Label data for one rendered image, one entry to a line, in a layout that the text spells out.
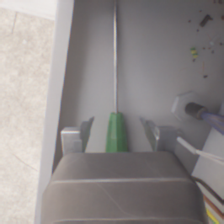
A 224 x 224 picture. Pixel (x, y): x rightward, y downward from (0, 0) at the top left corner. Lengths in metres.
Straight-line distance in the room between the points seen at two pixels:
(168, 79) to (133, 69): 0.04
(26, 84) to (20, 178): 0.52
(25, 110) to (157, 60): 0.77
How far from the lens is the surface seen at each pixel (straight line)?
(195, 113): 0.18
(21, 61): 0.83
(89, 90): 0.16
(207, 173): 0.22
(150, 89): 0.18
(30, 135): 0.92
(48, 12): 0.58
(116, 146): 0.16
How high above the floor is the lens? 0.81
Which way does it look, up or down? 66 degrees down
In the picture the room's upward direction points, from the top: 145 degrees clockwise
